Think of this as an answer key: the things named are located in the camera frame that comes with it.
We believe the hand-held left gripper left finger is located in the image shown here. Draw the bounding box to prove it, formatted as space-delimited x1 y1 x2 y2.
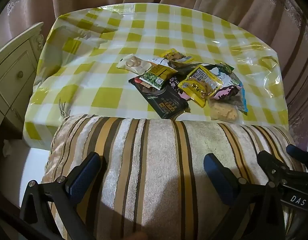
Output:
19 152 102 240

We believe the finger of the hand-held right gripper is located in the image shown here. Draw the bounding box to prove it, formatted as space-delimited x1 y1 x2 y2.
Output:
257 151 291 182
286 144 308 173

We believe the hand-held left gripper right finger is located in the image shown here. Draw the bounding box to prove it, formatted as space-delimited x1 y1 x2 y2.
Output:
203 153 287 240

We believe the pink brown snack packet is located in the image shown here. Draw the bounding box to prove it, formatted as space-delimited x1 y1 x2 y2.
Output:
180 85 241 103

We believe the large yellow snack packet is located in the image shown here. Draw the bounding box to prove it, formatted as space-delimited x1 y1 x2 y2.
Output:
178 64 224 108

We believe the striped beige cushion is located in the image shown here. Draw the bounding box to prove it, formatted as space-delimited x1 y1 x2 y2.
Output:
41 114 308 240

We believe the clear pale cracker packet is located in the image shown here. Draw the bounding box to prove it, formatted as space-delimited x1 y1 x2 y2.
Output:
209 99 239 122

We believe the blue clear-window snack packet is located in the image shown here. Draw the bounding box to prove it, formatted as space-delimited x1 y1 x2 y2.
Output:
228 74 248 113

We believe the yellow checked plastic tablecloth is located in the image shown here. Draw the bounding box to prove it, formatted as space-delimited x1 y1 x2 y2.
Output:
23 2 289 153

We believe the long black snack packet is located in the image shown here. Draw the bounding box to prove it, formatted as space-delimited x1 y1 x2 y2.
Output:
128 76 191 120

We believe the green yellow snack packet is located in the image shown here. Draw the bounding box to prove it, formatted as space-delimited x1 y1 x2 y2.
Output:
217 62 235 75

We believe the green pea snack packet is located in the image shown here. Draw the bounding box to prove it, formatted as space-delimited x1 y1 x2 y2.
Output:
139 71 169 91

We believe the yellow black snack packet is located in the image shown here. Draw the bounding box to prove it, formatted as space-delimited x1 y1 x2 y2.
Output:
150 64 179 80

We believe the white bedside cabinet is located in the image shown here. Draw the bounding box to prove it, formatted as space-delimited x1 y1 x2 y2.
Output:
0 22 44 135

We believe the beige cookie snack packet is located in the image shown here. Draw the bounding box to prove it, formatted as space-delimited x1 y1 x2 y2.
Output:
116 54 154 75

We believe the small yellow snack packet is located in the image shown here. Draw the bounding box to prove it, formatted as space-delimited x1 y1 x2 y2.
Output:
161 49 195 64

